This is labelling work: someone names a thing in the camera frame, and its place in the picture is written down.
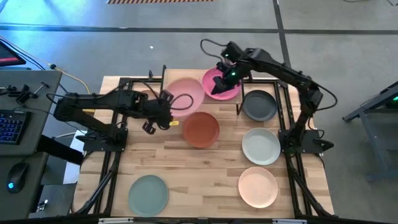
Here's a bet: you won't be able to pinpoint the dark grey plate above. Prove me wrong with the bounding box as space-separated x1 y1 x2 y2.
242 90 278 123

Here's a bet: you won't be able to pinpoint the teal plate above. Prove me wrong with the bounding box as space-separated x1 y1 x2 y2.
127 174 170 218

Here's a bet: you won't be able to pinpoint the black aluminium table frame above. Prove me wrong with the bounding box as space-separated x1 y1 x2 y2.
70 76 336 224

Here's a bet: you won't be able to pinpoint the black computer mouse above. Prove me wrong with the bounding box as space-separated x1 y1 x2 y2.
6 161 30 194

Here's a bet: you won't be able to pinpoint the small silver clamp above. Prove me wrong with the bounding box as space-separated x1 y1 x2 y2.
36 198 49 212

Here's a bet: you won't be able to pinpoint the magenta plate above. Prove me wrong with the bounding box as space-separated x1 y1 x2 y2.
201 67 243 101

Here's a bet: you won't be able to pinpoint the black bar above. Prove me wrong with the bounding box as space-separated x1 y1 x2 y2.
36 135 85 166

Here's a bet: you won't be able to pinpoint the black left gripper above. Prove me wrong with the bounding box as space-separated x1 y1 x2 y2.
142 90 175 136

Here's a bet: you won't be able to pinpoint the wooden shelf black metal legs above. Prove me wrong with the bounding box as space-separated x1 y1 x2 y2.
159 64 246 116

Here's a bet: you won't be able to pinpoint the pale peach plate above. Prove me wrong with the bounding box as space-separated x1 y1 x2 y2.
238 166 279 209

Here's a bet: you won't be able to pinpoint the salmon pink plate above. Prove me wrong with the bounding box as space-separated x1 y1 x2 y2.
166 77 206 118

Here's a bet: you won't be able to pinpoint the black monitor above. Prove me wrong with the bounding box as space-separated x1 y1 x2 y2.
0 40 27 68

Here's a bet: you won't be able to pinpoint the black keyboard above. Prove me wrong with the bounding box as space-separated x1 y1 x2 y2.
0 109 32 146

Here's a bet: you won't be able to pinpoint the dark orange plate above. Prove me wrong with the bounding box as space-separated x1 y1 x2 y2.
182 111 220 149

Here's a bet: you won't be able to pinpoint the black clamp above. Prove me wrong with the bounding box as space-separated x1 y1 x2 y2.
6 81 50 106

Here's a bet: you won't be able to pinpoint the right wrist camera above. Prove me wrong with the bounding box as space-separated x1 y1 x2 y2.
221 41 245 62

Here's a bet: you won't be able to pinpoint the white sheet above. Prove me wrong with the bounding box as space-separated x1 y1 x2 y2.
63 130 91 184

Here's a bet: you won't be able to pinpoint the silver metal bracket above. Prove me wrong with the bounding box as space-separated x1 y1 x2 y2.
272 218 308 224
98 217 134 224

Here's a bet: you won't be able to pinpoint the light grey plate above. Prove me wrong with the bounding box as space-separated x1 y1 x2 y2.
241 127 282 166

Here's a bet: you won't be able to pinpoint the grey desk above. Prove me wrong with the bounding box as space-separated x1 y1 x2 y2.
0 70 77 222

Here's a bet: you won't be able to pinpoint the black floor cable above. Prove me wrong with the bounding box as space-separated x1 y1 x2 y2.
0 37 91 106

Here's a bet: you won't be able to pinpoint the yellow cable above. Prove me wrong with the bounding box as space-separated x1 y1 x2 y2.
0 35 96 113

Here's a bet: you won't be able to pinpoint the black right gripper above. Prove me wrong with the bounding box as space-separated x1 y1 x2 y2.
211 63 251 96

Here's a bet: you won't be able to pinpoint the grey metal stand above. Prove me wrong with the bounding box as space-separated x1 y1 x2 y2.
341 80 398 183

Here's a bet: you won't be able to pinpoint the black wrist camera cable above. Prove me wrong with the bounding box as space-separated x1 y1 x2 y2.
108 79 194 111
200 39 229 62

